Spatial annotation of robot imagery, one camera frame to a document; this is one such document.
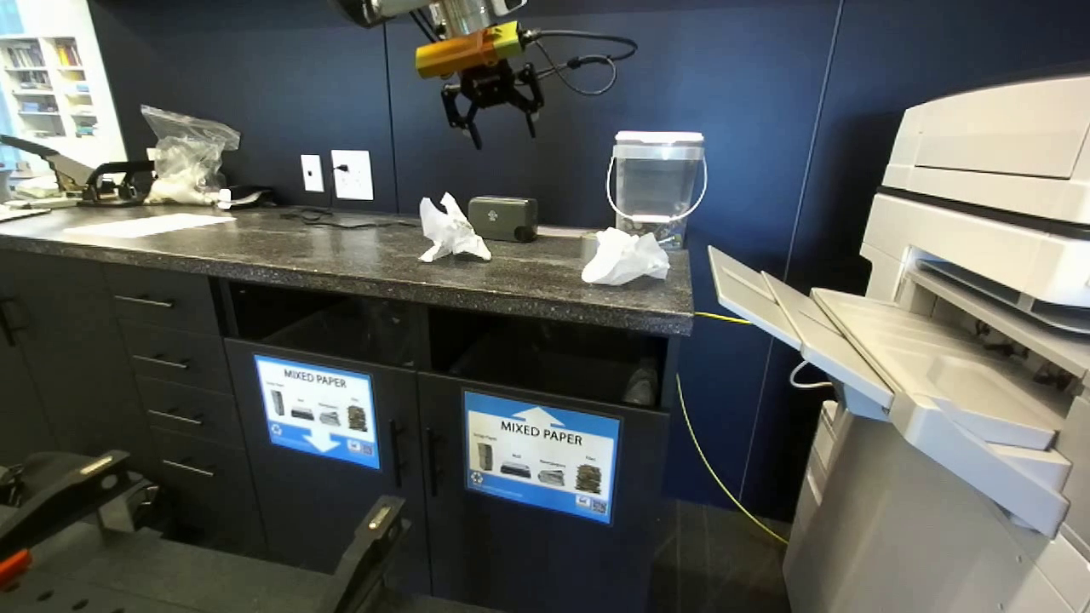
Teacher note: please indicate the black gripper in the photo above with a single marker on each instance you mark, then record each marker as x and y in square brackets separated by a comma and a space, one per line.
[490, 87]

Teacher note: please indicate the white tissue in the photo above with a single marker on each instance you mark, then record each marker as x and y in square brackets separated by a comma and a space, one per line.
[624, 255]
[449, 230]

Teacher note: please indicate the grey bin liner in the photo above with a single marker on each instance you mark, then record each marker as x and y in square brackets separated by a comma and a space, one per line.
[640, 385]

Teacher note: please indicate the grey power adapter box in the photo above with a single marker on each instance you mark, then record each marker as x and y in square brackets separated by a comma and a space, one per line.
[502, 215]

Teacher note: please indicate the large white outlet plate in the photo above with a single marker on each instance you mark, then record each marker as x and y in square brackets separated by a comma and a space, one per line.
[351, 173]

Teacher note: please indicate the clear plastic bucket white lid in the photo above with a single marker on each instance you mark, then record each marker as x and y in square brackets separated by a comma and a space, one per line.
[655, 180]

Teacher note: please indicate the clear crumpled plastic bag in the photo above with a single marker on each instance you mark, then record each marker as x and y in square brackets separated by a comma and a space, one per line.
[188, 154]

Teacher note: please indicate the blue mixed paper label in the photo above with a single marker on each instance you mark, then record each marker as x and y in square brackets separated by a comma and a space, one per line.
[544, 456]
[317, 411]

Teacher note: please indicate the white paper sheet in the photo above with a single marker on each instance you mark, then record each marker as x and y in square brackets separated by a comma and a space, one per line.
[136, 226]

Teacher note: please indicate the black lever desk tool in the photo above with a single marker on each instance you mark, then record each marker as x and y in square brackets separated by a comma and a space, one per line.
[115, 180]

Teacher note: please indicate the white shelf unit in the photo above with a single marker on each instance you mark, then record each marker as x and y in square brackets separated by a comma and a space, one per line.
[57, 80]

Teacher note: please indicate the dark cabinet with drawers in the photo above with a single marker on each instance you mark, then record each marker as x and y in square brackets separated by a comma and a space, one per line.
[69, 362]

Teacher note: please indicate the grey mounting board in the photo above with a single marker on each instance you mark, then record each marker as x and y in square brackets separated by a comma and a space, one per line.
[171, 581]

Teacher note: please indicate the large white office printer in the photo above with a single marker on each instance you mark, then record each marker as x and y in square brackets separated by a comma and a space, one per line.
[941, 479]

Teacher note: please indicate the small white wall plate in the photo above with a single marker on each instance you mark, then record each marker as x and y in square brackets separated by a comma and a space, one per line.
[312, 171]

